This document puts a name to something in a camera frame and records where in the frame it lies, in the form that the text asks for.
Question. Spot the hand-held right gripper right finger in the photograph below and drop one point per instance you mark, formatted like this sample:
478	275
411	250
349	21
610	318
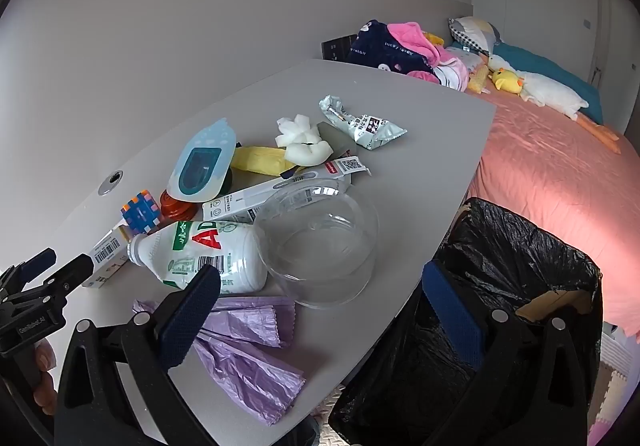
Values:
452	316

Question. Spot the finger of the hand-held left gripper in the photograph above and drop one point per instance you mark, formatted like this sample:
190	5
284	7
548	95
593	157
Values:
37	260
70	273

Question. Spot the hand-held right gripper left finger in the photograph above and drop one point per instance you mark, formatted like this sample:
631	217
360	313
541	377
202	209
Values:
187	316

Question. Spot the white barcode box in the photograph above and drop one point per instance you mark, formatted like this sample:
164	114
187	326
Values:
107	251

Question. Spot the white milk bottle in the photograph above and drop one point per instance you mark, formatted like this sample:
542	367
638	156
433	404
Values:
200	246

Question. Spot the purple plastic bag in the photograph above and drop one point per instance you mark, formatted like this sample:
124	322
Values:
240	366

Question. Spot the black trash bag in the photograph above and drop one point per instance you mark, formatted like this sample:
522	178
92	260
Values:
500	251

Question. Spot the colourful cube toy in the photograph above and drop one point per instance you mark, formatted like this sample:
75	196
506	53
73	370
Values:
140	213

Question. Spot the orange round lid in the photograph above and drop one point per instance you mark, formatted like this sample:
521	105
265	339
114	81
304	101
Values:
175	208

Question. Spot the long white thermometer box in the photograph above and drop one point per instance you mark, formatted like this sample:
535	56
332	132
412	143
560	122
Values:
240	203

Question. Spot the clear plastic bowl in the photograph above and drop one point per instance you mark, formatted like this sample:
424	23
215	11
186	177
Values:
320	251

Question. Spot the blue translucent blister pack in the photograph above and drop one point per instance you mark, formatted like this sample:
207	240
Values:
200	166

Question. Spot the yellow packet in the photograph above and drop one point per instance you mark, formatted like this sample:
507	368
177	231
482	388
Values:
260	158

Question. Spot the white foam wrap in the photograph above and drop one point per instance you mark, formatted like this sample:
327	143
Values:
305	151

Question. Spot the silver foil wrapper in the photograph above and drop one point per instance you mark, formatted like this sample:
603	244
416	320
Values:
370	128

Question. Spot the grey corner guard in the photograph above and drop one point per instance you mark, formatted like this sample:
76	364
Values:
335	136

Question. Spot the person's left hand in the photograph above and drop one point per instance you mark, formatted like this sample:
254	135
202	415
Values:
45	396

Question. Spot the bed with pink sheet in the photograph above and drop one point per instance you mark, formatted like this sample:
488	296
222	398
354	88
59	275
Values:
550	176

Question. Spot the foam puzzle floor mats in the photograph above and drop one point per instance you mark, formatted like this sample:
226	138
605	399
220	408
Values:
607	391

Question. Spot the yellow corn plush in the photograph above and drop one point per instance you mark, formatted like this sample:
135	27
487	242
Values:
477	81

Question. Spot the yellow duck plush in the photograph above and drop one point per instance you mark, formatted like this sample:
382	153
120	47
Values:
507	80

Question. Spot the white pink striped blanket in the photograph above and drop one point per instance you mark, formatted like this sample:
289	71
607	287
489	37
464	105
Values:
452	71

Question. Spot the white goose plush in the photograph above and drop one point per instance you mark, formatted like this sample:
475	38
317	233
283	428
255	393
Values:
545	88

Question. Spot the teal pillow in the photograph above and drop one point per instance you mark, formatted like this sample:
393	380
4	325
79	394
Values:
550	66

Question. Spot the navy printed blanket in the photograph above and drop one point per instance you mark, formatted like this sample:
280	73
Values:
385	51

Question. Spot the yellow printed cloth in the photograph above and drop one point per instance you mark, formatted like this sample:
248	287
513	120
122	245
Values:
432	38

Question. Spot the pink fleece blanket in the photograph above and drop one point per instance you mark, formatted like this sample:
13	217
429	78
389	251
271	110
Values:
410	36

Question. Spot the checked pillow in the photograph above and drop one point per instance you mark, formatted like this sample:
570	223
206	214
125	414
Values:
472	31

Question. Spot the black wall panel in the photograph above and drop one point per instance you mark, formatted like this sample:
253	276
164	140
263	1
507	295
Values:
336	48

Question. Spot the wall switch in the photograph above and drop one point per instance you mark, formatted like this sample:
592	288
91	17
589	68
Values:
587	23

